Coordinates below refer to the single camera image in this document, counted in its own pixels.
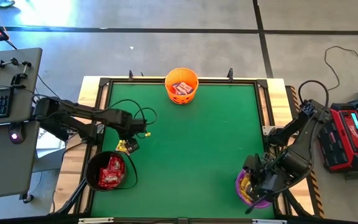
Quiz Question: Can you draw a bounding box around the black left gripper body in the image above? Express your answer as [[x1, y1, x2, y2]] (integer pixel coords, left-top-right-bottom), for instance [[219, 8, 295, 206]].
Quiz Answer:
[[116, 113, 148, 141]]

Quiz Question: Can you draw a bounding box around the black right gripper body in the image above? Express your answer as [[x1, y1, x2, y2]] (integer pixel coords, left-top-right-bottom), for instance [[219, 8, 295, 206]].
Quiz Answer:
[[243, 154, 288, 203]]

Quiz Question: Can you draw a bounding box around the yellow Sour Patch candy pack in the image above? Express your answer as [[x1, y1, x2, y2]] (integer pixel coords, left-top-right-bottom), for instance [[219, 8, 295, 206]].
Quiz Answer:
[[116, 139, 131, 154], [240, 188, 254, 203], [239, 174, 252, 190]]

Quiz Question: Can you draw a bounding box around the purple plastic bucket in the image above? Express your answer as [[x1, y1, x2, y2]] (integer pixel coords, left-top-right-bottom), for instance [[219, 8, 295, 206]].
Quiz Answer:
[[234, 169, 273, 209]]

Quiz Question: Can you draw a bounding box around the black plastic bucket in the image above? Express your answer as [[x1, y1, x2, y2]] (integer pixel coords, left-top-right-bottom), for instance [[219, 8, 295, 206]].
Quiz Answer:
[[85, 151, 139, 192]]

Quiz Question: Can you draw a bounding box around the Hershey's cookies cream bar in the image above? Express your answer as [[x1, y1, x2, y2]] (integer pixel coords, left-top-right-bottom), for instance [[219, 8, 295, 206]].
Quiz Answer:
[[180, 82, 195, 95], [172, 82, 185, 96]]

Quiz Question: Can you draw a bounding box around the orange pumpkin face bucket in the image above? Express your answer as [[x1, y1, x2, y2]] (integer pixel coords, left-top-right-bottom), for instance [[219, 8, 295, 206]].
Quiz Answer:
[[165, 67, 200, 106]]

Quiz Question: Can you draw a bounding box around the yellow black hazard strip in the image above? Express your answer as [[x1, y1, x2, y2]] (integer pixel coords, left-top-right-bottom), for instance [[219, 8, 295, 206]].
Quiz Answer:
[[303, 169, 326, 218]]

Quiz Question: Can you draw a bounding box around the red black power station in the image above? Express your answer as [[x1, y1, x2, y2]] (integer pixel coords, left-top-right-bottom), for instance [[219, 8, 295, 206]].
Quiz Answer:
[[318, 104, 358, 174]]

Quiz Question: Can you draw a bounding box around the black computer mouse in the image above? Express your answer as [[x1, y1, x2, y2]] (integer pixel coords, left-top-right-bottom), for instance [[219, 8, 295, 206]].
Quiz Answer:
[[9, 123, 26, 145]]

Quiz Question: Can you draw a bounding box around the black desk foot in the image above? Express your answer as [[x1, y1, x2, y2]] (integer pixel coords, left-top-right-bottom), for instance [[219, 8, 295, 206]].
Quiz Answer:
[[19, 192, 34, 205]]

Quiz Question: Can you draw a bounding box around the silver metal bracket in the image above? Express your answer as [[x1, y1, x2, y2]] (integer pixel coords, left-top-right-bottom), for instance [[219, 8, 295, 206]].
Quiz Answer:
[[78, 217, 114, 224], [252, 218, 288, 224]]

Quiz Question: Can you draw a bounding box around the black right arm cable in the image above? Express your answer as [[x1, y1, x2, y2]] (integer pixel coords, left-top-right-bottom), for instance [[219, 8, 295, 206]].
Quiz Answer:
[[297, 79, 331, 108]]

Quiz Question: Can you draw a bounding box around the black floor cable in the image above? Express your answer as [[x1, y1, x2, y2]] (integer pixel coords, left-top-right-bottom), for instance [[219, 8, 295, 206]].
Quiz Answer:
[[323, 45, 358, 93]]

